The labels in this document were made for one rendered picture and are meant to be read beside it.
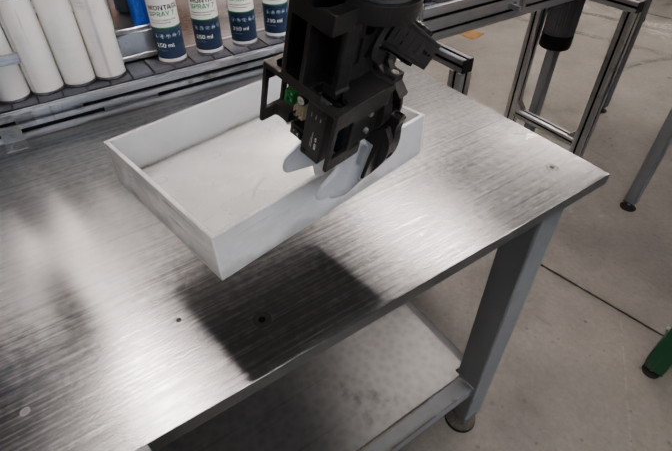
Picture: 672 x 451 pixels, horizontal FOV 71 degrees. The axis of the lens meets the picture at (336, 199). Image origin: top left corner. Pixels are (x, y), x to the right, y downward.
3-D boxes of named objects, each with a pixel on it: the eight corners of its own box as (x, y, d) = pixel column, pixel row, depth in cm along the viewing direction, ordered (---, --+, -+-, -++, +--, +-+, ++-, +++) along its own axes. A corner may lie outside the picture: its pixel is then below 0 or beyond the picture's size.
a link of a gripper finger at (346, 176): (295, 218, 43) (307, 143, 36) (338, 188, 46) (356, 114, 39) (320, 239, 42) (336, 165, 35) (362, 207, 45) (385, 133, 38)
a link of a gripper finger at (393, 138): (333, 159, 42) (350, 76, 35) (346, 151, 43) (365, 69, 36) (373, 190, 40) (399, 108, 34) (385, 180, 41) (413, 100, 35)
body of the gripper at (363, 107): (255, 123, 36) (267, -34, 27) (330, 85, 41) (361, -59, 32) (326, 182, 34) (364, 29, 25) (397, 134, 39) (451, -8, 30)
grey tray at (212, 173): (305, 96, 65) (303, 62, 62) (420, 153, 54) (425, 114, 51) (118, 180, 51) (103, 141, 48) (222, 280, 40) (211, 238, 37)
